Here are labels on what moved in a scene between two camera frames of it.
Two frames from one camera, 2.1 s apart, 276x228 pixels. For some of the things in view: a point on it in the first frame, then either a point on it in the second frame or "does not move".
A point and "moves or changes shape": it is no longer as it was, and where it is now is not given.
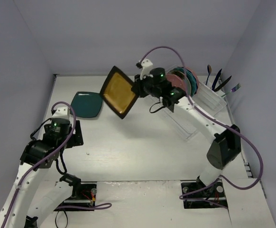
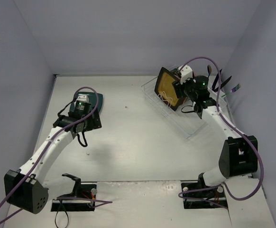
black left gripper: x=78 y=134 -> x=93 y=119
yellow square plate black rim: x=117 y=94 moves or changes shape
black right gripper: x=137 y=88 -> x=178 y=88
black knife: x=222 y=84 does not move
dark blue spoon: x=209 y=71 does not move
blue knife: x=216 y=79 does not move
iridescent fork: x=233 y=90 does not move
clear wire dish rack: x=204 y=96 does not move
